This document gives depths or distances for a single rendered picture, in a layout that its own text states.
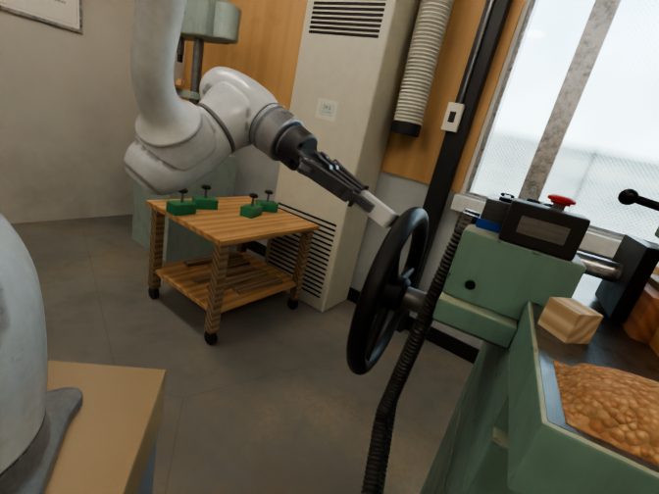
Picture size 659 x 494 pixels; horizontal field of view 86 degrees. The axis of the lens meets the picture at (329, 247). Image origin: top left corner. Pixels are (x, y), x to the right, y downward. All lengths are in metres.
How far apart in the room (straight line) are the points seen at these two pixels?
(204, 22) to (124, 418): 2.18
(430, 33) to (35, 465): 1.92
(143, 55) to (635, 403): 0.61
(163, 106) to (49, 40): 2.45
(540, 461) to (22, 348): 0.37
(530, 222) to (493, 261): 0.06
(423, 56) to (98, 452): 1.85
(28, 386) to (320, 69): 1.90
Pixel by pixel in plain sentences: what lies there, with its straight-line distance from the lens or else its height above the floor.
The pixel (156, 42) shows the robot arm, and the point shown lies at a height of 1.09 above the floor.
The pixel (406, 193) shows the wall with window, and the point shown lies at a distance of 2.08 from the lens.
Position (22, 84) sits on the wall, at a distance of 2.99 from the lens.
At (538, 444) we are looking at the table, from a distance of 0.29.
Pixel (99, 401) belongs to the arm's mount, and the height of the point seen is 0.68.
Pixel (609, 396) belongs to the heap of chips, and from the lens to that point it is 0.31.
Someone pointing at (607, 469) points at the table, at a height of 0.89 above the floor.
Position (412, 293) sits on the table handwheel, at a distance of 0.58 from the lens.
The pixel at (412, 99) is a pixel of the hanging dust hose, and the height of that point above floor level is 1.24.
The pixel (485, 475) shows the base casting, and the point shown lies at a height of 0.76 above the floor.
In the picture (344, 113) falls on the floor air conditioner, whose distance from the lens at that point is 1.95.
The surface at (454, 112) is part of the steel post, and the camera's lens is 1.91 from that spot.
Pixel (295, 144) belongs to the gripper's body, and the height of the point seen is 1.00.
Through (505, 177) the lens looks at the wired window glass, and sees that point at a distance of 2.02.
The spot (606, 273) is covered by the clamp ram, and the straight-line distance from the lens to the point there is 0.55.
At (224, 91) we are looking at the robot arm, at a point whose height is 1.06.
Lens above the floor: 1.04
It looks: 19 degrees down
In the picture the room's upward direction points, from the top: 13 degrees clockwise
